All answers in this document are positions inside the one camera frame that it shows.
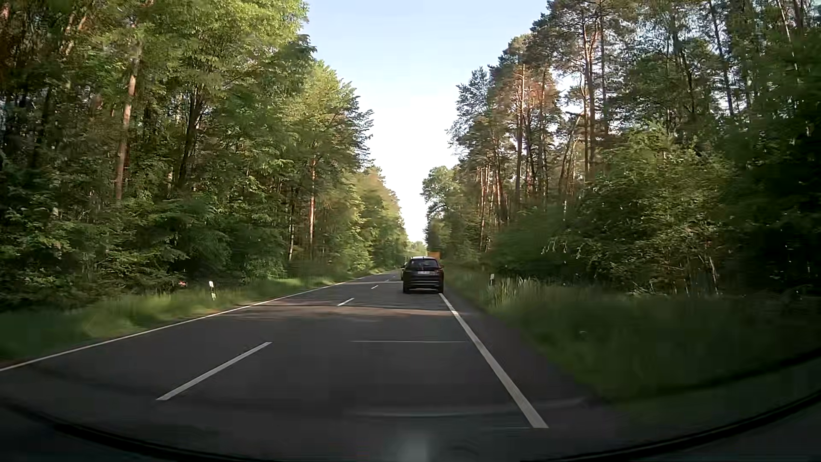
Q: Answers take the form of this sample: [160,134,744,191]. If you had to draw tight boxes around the grass verge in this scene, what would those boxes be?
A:
[443,266,821,424]
[0,268,392,361]

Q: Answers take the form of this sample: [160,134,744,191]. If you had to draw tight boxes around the road markings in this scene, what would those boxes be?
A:
[0,276,550,429]

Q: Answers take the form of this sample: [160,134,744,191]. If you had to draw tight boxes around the car's own bonnet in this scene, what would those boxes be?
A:
[0,391,821,462]

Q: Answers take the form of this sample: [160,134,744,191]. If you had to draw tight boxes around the grey asphalt road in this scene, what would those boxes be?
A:
[0,269,642,458]

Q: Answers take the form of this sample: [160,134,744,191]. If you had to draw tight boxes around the dark car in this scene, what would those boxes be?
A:
[401,256,445,295]

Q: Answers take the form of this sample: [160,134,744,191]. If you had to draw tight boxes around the wood of tall trees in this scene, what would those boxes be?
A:
[0,0,411,312]
[421,0,821,299]

